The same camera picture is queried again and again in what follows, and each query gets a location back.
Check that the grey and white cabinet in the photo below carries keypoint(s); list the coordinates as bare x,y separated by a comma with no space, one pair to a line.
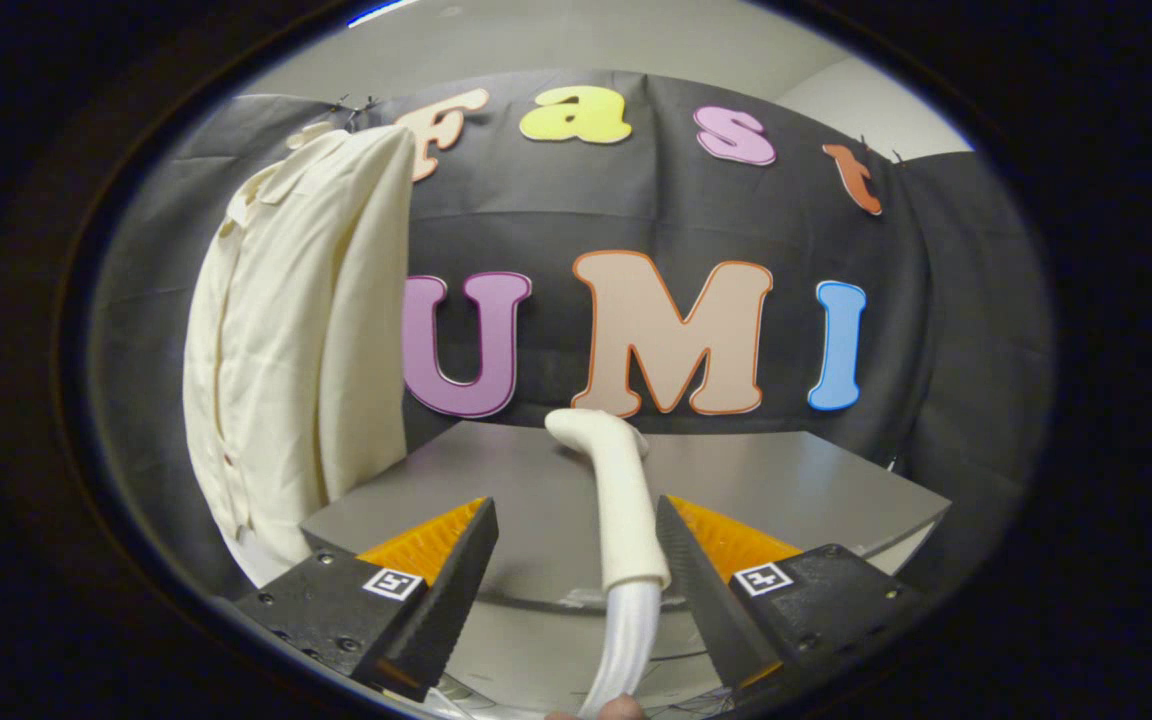
786,490

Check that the black backdrop cloth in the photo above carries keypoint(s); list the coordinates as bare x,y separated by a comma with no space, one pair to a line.
936,300

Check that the cream clothes hanger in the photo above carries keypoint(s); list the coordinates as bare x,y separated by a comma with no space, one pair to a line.
308,133

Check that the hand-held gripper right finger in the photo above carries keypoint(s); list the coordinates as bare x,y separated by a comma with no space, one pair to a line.
701,590

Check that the cream button shirt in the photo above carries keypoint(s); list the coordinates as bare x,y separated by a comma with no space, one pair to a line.
286,350

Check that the white ironing board pad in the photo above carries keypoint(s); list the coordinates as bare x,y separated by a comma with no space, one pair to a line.
261,565

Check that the white garment steamer head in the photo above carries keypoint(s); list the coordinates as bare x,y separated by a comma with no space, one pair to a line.
626,500

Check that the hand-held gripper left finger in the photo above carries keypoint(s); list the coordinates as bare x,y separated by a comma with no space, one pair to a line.
456,590

